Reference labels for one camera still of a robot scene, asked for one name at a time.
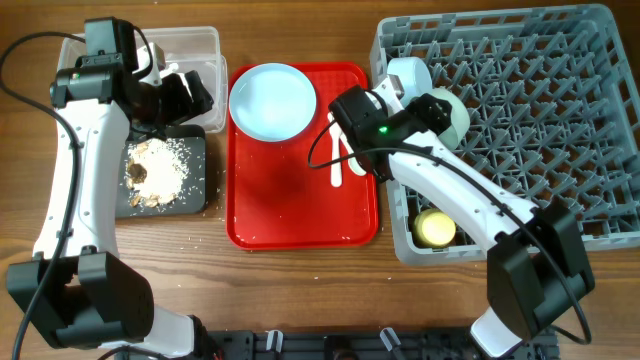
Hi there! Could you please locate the mint green bowl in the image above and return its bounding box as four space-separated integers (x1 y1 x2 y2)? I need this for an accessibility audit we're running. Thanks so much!
431 88 470 151

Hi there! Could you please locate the light blue bowl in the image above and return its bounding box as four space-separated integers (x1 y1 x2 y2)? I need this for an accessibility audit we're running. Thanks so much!
387 57 433 107

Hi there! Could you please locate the food scraps and rice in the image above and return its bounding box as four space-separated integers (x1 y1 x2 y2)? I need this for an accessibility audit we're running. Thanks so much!
124 138 190 208

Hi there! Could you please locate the white plastic spoon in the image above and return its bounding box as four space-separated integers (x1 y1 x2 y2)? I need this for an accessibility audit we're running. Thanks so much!
340 133 367 176

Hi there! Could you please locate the white plastic fork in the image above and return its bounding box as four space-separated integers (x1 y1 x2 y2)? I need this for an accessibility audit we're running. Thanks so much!
327 112 342 188

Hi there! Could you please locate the yellow plastic cup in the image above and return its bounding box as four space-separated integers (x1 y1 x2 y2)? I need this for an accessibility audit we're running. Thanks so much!
413 209 456 248

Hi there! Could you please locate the light blue plate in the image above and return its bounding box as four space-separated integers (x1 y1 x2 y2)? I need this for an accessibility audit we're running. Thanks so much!
229 63 317 142

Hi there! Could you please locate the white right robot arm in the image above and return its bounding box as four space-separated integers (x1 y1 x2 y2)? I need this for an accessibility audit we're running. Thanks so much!
329 84 595 358

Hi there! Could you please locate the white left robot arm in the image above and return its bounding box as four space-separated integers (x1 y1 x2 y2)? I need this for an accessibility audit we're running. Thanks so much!
7 17 224 359

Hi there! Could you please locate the grey dishwasher rack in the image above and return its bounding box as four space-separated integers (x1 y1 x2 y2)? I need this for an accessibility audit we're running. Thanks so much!
370 4 639 251

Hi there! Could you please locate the clear plastic bin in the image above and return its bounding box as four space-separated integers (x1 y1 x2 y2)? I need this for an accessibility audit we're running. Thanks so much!
50 17 227 133

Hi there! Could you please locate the black plastic tray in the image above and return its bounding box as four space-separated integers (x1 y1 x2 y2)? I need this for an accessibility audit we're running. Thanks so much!
115 125 206 218

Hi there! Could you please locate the red serving tray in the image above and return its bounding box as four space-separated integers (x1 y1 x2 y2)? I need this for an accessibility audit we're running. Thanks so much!
226 62 379 250

